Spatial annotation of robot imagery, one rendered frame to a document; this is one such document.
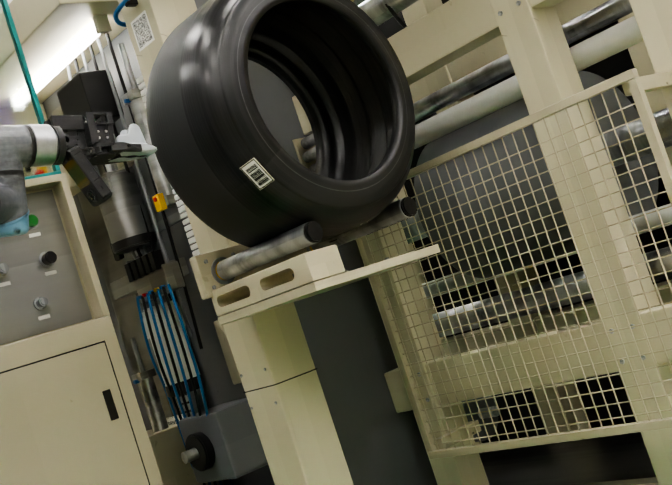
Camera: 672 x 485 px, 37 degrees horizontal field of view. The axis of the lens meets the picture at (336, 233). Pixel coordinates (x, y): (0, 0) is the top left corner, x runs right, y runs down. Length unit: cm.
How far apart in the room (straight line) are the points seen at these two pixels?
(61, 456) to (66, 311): 36
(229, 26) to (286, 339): 75
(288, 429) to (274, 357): 17
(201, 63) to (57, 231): 76
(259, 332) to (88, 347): 43
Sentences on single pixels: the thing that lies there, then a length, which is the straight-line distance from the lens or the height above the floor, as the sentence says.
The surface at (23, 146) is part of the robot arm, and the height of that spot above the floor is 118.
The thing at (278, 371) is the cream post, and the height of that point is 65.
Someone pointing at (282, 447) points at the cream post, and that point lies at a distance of 238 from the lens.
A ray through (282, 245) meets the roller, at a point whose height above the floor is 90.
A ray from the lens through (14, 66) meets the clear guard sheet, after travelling 268.
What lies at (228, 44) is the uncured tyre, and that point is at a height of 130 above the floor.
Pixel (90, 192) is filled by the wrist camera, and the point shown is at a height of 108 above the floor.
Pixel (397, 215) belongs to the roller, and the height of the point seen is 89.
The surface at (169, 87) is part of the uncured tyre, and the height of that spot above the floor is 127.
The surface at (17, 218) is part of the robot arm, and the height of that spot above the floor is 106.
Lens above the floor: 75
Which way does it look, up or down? 4 degrees up
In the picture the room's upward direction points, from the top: 18 degrees counter-clockwise
